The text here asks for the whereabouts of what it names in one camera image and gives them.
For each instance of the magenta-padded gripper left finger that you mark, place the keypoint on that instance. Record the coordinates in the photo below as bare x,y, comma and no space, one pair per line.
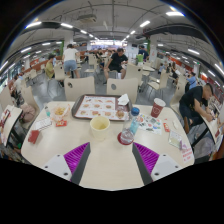
75,158

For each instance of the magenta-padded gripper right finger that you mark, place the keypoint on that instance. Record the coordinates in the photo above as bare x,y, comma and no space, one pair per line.
146,158

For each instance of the clear blue-capped water bottle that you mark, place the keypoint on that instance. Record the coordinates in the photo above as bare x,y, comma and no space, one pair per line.
128,131

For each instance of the printed sticker leaflet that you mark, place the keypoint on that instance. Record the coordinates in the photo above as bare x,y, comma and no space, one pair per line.
150,125

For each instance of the clear plastic packet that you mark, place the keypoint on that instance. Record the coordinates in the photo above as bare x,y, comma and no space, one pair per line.
175,140

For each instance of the cream plastic cup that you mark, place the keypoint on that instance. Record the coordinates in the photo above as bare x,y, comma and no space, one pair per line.
100,132

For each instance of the small red sauce packet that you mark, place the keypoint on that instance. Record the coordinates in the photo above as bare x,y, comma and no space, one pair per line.
166,127

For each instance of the red ketchup packet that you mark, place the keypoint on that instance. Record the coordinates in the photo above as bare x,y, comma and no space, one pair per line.
61,123

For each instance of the white sauce sachet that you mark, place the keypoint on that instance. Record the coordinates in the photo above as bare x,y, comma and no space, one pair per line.
175,125

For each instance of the small red box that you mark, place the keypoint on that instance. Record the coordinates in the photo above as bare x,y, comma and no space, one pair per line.
34,136

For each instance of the white printed card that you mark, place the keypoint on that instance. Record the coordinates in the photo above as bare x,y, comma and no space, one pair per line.
42,124

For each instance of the paper bag of fries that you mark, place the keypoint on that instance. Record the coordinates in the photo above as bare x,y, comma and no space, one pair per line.
60,111

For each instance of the red paper cup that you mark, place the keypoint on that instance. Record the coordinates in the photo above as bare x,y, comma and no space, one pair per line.
157,109

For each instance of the small green bottle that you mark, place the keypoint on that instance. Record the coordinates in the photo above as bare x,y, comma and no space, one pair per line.
47,111

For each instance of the dark food tray with liner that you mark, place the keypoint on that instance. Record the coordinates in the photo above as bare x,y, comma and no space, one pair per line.
96,106

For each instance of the white paper napkin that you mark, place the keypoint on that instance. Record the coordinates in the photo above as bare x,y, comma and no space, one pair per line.
123,99

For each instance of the pink backpack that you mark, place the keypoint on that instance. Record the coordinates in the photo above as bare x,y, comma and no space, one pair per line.
28,112

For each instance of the beige chair with round hole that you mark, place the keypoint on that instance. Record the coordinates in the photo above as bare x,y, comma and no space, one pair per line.
81,88
125,89

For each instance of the white neighbouring table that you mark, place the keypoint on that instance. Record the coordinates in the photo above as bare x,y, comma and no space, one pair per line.
11,121
211,128

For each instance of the group of beige chairs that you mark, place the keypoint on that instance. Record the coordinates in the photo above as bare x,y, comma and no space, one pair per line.
133,71

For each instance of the ceiling strip lights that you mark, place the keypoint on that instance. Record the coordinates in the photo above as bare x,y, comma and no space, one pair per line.
33,24

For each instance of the ceiling air conditioner unit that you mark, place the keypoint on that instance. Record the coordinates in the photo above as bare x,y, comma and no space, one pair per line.
86,18

